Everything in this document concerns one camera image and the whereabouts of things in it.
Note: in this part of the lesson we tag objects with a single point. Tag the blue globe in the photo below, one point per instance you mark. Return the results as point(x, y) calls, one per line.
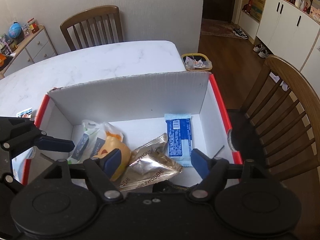
point(15, 30)

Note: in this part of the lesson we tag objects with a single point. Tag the yellow duck toy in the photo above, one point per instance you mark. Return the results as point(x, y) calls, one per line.
point(115, 156)

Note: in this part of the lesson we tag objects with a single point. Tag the wooden chair right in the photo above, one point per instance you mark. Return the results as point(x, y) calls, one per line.
point(278, 122)

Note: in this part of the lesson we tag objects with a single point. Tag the red sauce jar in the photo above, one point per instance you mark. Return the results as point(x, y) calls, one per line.
point(33, 25)

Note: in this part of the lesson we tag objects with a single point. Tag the white wall cupboards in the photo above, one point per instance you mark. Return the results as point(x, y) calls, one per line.
point(287, 28)

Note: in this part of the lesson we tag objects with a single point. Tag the white sideboard cabinet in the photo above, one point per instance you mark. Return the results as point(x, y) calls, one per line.
point(33, 49)

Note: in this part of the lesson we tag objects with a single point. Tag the black sneakers pair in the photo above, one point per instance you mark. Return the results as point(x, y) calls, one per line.
point(239, 33)

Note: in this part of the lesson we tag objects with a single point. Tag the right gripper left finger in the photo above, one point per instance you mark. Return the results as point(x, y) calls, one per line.
point(99, 173)

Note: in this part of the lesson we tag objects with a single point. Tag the red shoe box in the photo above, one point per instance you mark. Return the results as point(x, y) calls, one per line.
point(137, 106)

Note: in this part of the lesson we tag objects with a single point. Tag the wooden chair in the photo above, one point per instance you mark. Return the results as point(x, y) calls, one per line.
point(93, 27)
point(278, 122)

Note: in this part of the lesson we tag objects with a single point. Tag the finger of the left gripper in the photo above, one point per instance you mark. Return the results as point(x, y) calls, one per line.
point(48, 143)

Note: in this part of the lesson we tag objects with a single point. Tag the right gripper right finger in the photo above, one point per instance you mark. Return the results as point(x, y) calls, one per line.
point(213, 173)

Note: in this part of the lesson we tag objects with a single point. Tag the blue wafer packet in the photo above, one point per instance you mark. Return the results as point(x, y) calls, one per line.
point(180, 140)

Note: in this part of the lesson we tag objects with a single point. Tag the gold foil snack bag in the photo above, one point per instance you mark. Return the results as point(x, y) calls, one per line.
point(149, 165)

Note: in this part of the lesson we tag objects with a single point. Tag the wooden chair far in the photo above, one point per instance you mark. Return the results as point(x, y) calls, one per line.
point(93, 27)

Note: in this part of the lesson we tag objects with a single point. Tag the yellow waste bin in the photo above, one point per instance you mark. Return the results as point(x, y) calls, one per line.
point(196, 62)

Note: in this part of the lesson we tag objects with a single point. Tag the white sneakers pair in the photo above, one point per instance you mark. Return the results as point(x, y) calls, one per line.
point(261, 50)

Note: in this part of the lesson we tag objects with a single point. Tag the black gold snack packet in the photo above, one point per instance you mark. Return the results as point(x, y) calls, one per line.
point(168, 187)

